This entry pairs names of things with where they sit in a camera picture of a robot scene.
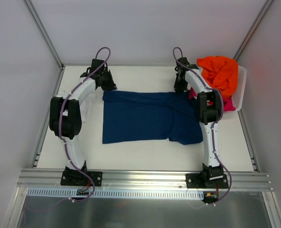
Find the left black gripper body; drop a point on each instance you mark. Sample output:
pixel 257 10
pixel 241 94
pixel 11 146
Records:
pixel 108 82

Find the blue t shirt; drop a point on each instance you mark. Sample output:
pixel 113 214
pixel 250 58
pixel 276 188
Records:
pixel 132 116

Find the orange t shirt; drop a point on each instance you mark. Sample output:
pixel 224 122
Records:
pixel 220 73

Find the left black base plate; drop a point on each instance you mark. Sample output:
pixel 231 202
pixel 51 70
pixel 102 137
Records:
pixel 75 178

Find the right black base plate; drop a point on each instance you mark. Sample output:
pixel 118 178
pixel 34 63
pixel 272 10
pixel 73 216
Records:
pixel 195 180

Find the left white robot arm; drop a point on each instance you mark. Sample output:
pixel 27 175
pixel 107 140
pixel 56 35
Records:
pixel 65 118

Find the aluminium mounting rail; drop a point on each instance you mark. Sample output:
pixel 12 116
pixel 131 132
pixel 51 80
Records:
pixel 145 180

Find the white slotted cable duct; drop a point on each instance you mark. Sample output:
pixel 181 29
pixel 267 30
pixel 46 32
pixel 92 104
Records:
pixel 117 194

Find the folded white t shirt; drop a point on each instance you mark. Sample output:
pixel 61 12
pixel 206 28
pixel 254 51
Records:
pixel 84 106

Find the white plastic basket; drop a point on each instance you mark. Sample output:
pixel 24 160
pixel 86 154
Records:
pixel 237 97

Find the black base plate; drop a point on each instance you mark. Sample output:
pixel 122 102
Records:
pixel 195 180
pixel 75 178

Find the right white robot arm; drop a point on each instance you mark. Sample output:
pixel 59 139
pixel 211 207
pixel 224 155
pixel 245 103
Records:
pixel 212 167

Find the pink t shirt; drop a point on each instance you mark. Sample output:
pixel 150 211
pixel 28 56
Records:
pixel 228 103

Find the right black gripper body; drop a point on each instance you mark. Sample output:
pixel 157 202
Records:
pixel 179 85

